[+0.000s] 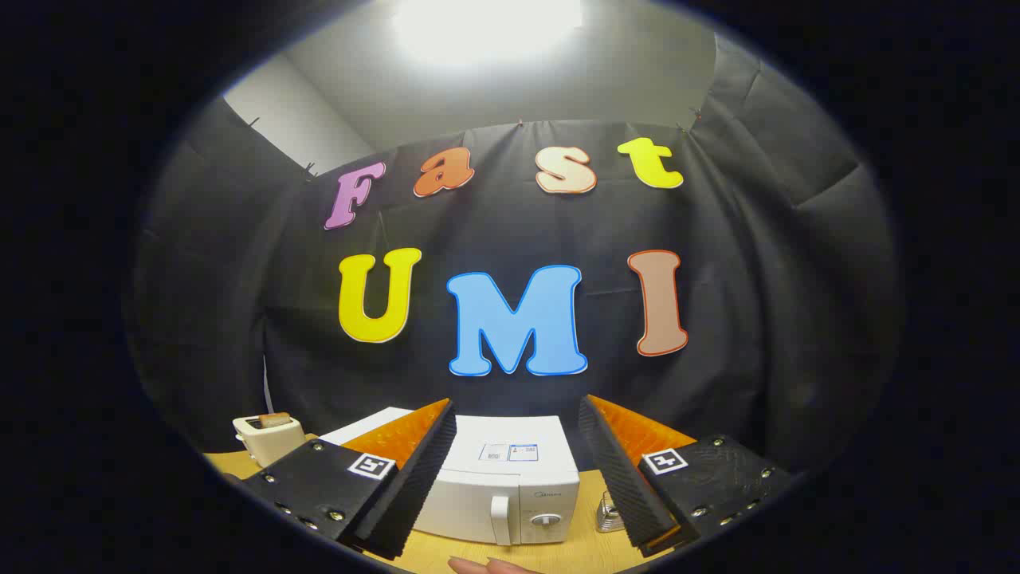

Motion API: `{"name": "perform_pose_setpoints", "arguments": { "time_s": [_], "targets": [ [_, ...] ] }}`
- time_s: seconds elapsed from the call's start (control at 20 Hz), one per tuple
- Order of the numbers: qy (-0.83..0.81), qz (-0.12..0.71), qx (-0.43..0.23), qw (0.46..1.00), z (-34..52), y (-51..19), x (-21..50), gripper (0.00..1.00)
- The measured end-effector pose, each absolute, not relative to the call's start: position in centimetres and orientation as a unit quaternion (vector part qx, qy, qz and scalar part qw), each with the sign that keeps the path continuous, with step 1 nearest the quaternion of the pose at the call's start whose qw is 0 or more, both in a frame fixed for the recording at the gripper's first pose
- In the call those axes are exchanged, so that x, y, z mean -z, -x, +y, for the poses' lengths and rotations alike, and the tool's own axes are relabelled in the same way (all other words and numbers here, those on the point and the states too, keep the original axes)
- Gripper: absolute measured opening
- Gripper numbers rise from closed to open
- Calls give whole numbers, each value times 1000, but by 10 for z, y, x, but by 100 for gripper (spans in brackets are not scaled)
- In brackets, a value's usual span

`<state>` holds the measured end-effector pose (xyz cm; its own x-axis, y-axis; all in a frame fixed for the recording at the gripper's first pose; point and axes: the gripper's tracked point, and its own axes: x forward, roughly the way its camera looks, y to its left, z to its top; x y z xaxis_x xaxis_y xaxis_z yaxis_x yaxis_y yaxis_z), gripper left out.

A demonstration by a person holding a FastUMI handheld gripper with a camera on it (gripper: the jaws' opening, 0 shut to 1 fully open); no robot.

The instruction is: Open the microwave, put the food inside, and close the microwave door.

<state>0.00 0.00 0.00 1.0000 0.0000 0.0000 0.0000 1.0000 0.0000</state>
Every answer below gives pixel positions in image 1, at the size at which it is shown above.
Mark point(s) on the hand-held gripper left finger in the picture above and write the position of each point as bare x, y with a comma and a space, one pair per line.
414, 486

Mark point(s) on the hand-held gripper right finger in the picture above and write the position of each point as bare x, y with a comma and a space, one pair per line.
625, 486

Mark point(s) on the white microwave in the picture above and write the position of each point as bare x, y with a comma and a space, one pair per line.
510, 486

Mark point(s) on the white toaster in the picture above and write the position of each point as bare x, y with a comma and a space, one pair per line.
275, 442

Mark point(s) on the toast slice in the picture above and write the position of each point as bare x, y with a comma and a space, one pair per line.
273, 418

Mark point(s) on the black backdrop cloth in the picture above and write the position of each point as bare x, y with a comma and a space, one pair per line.
757, 279

